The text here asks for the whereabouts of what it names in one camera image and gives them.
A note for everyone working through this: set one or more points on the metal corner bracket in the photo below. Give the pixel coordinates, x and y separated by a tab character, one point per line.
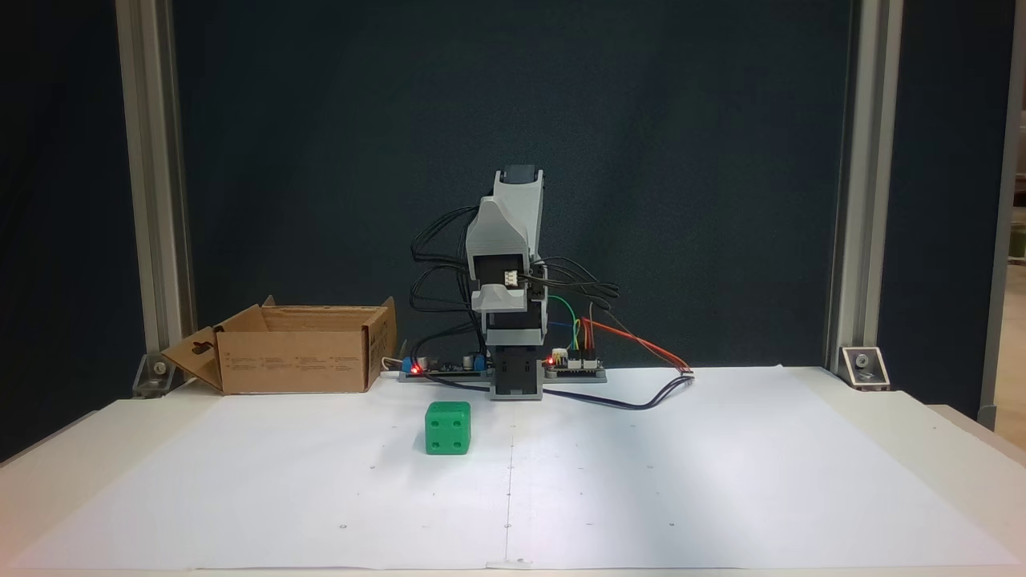
864	367
160	373

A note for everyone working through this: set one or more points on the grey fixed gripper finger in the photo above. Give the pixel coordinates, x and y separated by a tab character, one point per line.
493	232

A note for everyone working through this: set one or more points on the circuit board with blue parts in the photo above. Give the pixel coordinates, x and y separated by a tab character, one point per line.
445	367

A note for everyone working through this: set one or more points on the brown cardboard box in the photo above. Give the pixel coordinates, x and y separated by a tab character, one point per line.
296	361

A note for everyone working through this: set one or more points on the aluminium frame post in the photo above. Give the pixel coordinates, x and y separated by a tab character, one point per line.
152	176
866	176

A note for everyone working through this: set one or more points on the green dice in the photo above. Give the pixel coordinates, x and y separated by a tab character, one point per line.
447	429

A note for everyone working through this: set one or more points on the circuit board with jumper pins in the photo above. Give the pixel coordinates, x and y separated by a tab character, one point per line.
575	367

